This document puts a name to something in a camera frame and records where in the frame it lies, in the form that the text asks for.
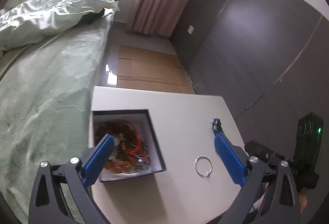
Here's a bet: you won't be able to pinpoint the brown rudraksha bead bracelet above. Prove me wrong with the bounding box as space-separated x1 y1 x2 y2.
94 122 137 175

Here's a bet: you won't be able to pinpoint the white wall socket plate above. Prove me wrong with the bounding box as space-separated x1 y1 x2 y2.
187 25 194 35

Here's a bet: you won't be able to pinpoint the person's right hand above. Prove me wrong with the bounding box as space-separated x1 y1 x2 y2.
256 182 308 219

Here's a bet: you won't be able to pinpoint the light green crumpled duvet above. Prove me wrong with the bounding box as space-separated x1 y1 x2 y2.
1 0 120 55

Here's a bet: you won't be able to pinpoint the green bed sheet mattress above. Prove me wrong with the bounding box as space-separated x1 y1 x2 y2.
1 11 114 223

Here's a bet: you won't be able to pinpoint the silver chain jewelry pile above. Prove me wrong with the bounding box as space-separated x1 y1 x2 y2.
128 142 151 172

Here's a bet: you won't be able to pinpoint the flattened cardboard sheets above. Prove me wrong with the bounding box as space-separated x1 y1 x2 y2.
117 45 195 94

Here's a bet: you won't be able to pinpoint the silver bangle ring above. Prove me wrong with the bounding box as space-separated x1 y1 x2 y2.
194 155 213 178

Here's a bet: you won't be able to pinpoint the black jewelry box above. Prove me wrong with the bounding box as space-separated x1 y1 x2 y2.
91 109 167 183

